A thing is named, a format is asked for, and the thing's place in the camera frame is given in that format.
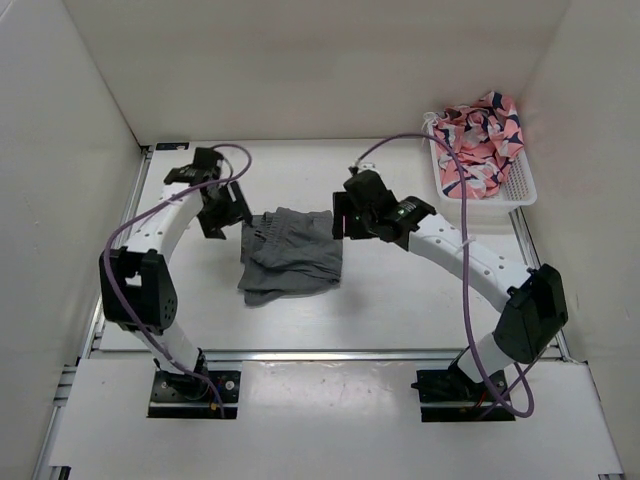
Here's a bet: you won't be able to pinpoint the black label sticker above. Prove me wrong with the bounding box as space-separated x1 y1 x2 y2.
155 142 190 151

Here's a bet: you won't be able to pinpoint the left side aluminium rail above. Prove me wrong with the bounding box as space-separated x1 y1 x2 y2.
79 144 154 356

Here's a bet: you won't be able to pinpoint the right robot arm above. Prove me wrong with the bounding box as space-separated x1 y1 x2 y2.
333 192 568 400

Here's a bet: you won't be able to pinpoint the aluminium table edge rail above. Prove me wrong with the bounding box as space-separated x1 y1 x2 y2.
79 348 571 365

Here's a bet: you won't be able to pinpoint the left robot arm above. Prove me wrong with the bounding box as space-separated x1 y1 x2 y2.
99 181 252 400

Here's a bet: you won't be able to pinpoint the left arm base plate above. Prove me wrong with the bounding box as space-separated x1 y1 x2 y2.
147 370 241 420

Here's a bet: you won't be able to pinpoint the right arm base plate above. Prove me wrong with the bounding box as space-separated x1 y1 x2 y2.
411 370 515 423

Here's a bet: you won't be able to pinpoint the grey shorts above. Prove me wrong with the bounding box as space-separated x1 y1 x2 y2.
238 207 343 308

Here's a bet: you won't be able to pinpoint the white plastic basket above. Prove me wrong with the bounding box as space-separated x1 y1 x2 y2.
424 140 537 217

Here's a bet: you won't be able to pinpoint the right side aluminium rail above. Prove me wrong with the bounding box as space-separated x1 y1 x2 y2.
509 207 571 362

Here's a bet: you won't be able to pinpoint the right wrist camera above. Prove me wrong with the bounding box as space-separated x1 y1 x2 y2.
343 170 393 209

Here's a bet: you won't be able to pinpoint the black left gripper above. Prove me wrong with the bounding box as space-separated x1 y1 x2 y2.
196 181 253 241

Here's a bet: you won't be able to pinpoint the pink patterned shorts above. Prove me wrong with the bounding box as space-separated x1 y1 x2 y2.
432 91 524 200

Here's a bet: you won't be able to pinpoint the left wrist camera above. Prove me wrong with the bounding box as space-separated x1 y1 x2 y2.
164 147 224 186

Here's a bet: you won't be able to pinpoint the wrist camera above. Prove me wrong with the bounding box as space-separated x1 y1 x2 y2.
164 147 224 186
343 170 393 209

